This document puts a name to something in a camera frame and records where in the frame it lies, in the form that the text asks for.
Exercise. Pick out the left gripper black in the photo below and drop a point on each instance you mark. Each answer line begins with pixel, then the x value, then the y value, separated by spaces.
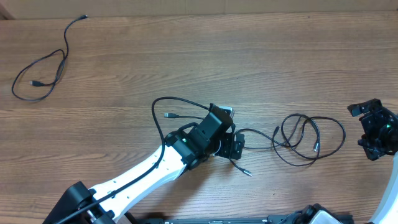
pixel 227 150

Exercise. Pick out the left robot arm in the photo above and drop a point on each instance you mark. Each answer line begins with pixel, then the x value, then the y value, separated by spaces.
pixel 181 150

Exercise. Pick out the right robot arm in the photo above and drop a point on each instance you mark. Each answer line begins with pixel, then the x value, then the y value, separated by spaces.
pixel 380 139

